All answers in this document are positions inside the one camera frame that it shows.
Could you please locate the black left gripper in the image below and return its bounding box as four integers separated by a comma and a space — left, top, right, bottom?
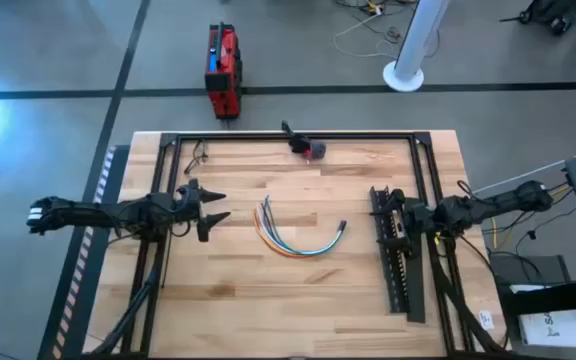
167, 178, 232, 244

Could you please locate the black raceway cover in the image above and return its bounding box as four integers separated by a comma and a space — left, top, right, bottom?
403, 234, 427, 324

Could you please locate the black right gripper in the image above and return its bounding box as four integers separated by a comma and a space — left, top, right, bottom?
369, 188, 438, 260

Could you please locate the white paper sheet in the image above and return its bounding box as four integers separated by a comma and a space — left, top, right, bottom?
509, 283, 576, 351

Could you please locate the blue cable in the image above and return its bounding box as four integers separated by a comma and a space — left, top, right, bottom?
260, 198, 342, 257

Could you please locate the white pole with base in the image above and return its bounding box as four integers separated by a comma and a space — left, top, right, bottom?
382, 0, 452, 94

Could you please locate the black slotted cable raceway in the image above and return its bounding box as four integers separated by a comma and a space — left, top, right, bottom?
369, 185, 412, 315

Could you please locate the yellow floor cable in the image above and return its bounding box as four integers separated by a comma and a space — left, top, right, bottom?
487, 183, 574, 250

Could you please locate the black floor box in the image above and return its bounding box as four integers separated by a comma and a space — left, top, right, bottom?
487, 253, 568, 290

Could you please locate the white table sticker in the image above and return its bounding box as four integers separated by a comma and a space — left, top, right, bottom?
478, 309, 497, 332

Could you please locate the red and black tool case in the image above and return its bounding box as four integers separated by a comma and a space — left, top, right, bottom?
203, 21, 244, 122

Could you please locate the black horizontal bar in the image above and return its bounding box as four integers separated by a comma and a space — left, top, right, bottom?
499, 275, 576, 318

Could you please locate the white floor cable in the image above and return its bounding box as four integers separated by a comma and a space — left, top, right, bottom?
332, 8, 400, 59

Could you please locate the black aluminium rig frame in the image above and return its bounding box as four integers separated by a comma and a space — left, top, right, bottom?
81, 130, 514, 360

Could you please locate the white cord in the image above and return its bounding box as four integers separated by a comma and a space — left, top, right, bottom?
471, 143, 576, 195

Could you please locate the black wheeled cart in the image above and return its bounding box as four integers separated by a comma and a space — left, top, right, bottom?
498, 0, 576, 37

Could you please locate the black zip tie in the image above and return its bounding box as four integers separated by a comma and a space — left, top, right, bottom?
160, 234, 172, 290

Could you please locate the thin black cable loop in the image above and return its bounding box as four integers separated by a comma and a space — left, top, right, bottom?
183, 138, 211, 177

